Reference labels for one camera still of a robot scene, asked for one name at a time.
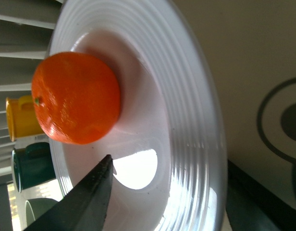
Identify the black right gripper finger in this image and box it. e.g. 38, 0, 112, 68
26, 155, 113, 231

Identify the white ridged plate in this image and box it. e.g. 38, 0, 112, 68
49, 0, 227, 231

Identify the orange fruit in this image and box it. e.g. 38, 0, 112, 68
31, 51, 121, 144

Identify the grey green cup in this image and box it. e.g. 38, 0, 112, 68
25, 198, 58, 226

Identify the dark green mug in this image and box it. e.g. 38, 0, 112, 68
12, 142, 56, 192

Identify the yellow mug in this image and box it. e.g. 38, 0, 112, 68
6, 95, 44, 141

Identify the grey curtain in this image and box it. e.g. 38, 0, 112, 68
0, 0, 64, 176

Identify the cream bear tray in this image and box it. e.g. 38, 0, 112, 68
176, 0, 296, 210

